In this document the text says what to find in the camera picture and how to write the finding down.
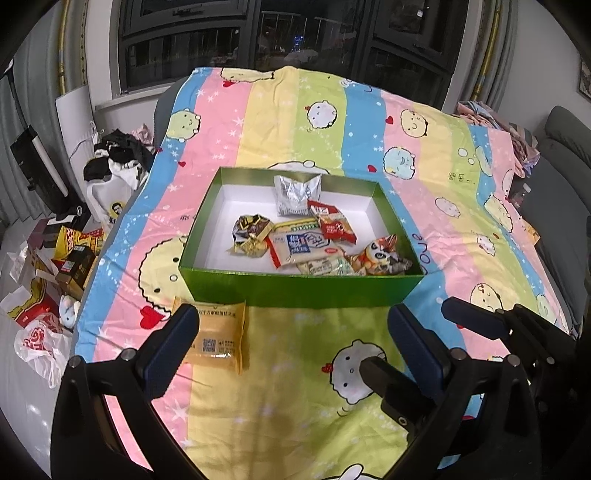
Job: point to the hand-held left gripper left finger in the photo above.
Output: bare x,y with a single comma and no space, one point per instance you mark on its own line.
171,350

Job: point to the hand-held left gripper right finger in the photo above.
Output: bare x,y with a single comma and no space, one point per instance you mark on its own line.
415,344

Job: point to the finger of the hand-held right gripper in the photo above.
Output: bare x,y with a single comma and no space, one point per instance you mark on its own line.
392,392
471,318

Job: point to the orange-yellow snack packet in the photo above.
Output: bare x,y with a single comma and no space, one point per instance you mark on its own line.
221,337

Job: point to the orange-brown snack packet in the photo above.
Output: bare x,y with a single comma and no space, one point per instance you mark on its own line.
381,258

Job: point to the small cream snack packet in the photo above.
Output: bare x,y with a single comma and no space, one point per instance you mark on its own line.
325,266

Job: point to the green cardboard box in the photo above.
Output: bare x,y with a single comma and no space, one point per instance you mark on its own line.
286,288

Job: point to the gold crinkled snack packet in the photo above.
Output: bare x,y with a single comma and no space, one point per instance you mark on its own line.
249,233

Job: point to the red snack packet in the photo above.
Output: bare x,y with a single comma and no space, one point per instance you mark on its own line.
337,224

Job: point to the white and blue snack packet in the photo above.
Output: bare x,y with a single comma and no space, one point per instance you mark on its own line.
302,247

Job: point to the pale yellow snack packet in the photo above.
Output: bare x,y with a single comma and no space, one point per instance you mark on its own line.
295,226

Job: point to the silver snack packet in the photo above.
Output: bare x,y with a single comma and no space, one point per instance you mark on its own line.
295,196

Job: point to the small plush toy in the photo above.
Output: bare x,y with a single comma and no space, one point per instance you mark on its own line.
70,311

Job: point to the black carton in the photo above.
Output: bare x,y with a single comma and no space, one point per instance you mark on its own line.
76,270

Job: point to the white plastic bag red print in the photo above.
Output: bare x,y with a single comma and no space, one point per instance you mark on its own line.
39,350

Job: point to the yellow cardboard box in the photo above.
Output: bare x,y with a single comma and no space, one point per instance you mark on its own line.
83,240

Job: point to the yellow and red open carton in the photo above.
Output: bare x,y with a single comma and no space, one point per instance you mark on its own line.
34,300

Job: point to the white bag with face print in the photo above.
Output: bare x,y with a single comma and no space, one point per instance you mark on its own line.
113,207

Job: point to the grey sofa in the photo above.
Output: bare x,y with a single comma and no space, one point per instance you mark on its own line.
563,194

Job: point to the pink patterned clothes pile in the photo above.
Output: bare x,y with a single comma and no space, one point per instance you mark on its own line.
498,124

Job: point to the dark clothes pile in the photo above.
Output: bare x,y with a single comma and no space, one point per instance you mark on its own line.
120,154

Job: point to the black upright vacuum cleaner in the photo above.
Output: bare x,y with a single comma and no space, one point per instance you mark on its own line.
37,170

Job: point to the striped cartoon printed blanket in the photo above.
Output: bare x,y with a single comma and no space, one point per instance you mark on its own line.
295,129

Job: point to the white cylinder appliance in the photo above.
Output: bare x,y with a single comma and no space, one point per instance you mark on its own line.
76,113

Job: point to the grey curtain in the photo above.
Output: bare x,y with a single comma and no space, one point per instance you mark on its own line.
37,46
501,46

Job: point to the dark window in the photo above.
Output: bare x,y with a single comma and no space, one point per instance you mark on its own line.
286,32

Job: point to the grey padded bed frame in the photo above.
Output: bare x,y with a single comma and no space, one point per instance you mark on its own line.
166,110

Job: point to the framed wall picture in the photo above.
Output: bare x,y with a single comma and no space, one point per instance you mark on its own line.
585,78

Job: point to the yellow wall pipe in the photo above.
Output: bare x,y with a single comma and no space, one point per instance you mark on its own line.
63,41

